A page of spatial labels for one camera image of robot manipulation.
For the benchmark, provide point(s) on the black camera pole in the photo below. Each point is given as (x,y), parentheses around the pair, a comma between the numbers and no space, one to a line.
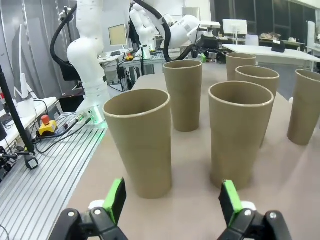
(15,112)

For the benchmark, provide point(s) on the small black case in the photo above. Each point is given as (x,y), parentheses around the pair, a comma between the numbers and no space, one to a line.
(278,47)

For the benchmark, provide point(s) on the white side desk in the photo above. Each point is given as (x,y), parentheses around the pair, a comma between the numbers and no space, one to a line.
(37,103)

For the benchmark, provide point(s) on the monitor with beige screen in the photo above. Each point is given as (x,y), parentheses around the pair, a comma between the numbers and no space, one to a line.
(117,35)

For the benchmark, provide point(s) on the aluminium profile table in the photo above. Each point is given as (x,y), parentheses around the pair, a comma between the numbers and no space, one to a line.
(150,60)

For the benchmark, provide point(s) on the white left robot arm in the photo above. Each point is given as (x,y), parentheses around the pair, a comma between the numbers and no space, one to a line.
(90,75)

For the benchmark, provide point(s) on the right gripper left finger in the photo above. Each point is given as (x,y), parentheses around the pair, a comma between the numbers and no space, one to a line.
(115,200)

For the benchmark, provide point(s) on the long white table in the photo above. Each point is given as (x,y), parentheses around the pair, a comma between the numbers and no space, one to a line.
(265,53)

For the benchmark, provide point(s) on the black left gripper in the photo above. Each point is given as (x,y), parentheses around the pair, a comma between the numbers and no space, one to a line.
(210,41)

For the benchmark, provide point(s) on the black clamp with label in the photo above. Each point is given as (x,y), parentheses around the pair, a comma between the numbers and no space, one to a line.
(32,163)

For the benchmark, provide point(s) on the black control box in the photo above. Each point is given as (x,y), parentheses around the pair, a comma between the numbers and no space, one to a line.
(120,74)

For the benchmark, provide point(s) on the tan paper cup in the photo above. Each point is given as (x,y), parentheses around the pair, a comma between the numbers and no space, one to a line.
(303,112)
(260,77)
(140,150)
(185,100)
(237,140)
(237,65)

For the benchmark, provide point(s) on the thin white monitor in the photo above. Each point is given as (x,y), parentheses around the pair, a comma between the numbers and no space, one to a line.
(23,85)

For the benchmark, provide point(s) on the white monitor on stand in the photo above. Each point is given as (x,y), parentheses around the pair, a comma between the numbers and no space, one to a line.
(235,27)

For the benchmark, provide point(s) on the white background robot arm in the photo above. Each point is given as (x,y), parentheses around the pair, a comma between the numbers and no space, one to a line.
(142,27)

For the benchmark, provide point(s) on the aluminium slotted base plate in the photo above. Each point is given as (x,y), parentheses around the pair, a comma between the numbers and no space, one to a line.
(50,180)

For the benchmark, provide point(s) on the black equipment box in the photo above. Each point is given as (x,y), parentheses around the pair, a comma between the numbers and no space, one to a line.
(72,100)

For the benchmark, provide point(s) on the yellow emergency stop button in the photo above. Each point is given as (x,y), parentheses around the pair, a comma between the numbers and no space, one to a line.
(47,128)
(129,57)

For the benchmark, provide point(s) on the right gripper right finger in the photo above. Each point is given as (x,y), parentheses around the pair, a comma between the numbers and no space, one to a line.
(231,202)

